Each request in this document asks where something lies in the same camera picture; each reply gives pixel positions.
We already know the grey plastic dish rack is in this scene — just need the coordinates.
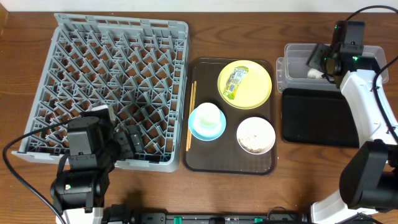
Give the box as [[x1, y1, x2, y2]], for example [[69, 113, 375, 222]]
[[15, 13, 190, 172]]

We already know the green snack wrapper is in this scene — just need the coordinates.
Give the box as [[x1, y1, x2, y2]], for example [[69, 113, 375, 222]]
[[223, 66, 249, 100]]

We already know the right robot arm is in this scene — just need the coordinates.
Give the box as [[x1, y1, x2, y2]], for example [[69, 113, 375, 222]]
[[307, 20, 397, 223]]

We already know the white pink bowl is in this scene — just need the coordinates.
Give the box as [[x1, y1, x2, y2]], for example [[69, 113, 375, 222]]
[[236, 117, 276, 155]]

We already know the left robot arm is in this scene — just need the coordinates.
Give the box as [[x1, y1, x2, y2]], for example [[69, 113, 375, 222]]
[[50, 116, 144, 223]]

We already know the white paper scrap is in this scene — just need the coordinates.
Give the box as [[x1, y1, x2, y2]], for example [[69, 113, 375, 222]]
[[307, 68, 323, 79]]

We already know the dark brown serving tray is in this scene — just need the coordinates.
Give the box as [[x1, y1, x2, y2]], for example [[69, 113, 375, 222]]
[[182, 58, 277, 175]]

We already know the clear plastic waste bin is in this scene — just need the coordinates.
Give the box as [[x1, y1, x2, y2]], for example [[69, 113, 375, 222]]
[[275, 43, 389, 97]]

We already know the white plastic cup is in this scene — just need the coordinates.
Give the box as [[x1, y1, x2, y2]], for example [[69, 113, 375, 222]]
[[193, 103, 221, 135]]

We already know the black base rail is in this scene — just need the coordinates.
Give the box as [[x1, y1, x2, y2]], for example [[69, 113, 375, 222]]
[[101, 212, 310, 224]]

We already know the wooden chopstick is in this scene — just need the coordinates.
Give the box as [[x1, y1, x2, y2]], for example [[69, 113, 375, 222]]
[[186, 81, 197, 152], [185, 82, 195, 152]]

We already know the black rectangular tray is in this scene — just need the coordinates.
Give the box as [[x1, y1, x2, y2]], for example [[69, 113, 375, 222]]
[[281, 88, 359, 148]]

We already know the yellow round plate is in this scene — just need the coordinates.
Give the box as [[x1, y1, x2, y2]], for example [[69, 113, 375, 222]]
[[217, 60, 272, 110]]

